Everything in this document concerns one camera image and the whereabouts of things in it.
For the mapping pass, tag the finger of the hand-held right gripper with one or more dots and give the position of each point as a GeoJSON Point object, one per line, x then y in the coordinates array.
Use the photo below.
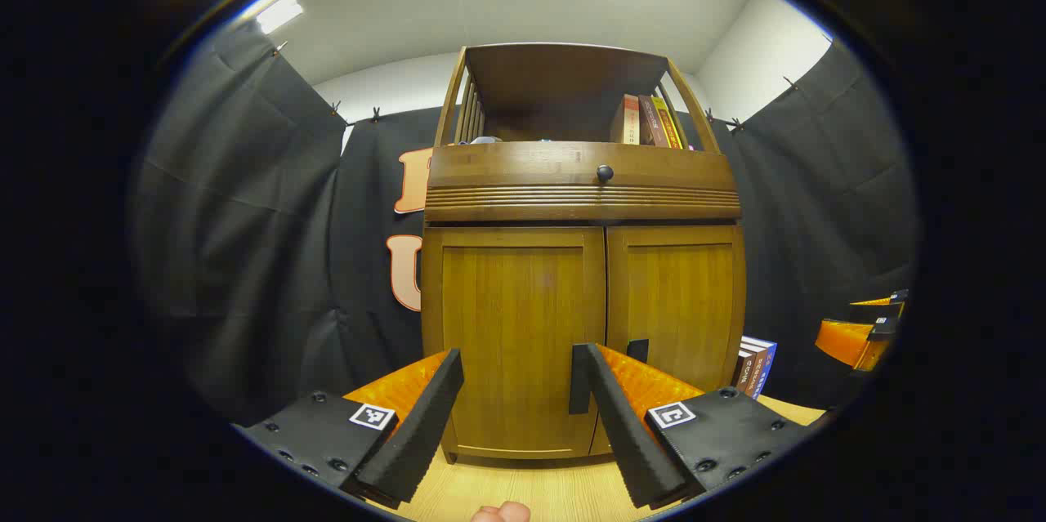
{"type": "Point", "coordinates": [846, 342]}
{"type": "Point", "coordinates": [878, 303]}

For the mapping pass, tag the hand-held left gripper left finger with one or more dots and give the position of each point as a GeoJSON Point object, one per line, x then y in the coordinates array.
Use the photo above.
{"type": "Point", "coordinates": [425, 424]}

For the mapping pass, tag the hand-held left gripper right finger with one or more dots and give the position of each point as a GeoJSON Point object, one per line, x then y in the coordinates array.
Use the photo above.
{"type": "Point", "coordinates": [629, 432]}

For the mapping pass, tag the wooden shoe cabinet door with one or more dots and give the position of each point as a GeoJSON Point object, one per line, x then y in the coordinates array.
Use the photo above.
{"type": "Point", "coordinates": [682, 301]}
{"type": "Point", "coordinates": [515, 318]}

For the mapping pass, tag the wooden double-door shoe cabinet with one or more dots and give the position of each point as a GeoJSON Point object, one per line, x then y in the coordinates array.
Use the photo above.
{"type": "Point", "coordinates": [523, 179]}

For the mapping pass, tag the wooden cabinet drawer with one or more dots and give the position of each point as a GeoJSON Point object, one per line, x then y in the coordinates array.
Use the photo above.
{"type": "Point", "coordinates": [507, 171]}

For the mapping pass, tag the brown hardcover book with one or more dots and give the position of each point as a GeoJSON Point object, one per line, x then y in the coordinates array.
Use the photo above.
{"type": "Point", "coordinates": [749, 371]}
{"type": "Point", "coordinates": [738, 368]}

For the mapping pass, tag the black round drawer knob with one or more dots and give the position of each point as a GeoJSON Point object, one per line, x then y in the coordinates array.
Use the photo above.
{"type": "Point", "coordinates": [605, 173]}

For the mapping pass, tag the black backdrop cloth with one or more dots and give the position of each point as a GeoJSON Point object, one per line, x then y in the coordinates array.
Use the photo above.
{"type": "Point", "coordinates": [245, 220]}

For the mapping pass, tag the yellow book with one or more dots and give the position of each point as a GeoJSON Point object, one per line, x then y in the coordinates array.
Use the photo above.
{"type": "Point", "coordinates": [668, 123]}

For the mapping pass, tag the dark brown book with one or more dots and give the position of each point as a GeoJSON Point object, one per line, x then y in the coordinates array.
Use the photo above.
{"type": "Point", "coordinates": [651, 122]}

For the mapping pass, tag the small pale object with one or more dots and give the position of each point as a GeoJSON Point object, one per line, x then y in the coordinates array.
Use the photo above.
{"type": "Point", "coordinates": [486, 140]}

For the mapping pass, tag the orange book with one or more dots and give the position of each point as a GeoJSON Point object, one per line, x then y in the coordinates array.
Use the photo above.
{"type": "Point", "coordinates": [627, 120]}

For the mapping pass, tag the small ceiling light panel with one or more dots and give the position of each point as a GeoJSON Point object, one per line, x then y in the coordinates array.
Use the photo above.
{"type": "Point", "coordinates": [279, 13]}

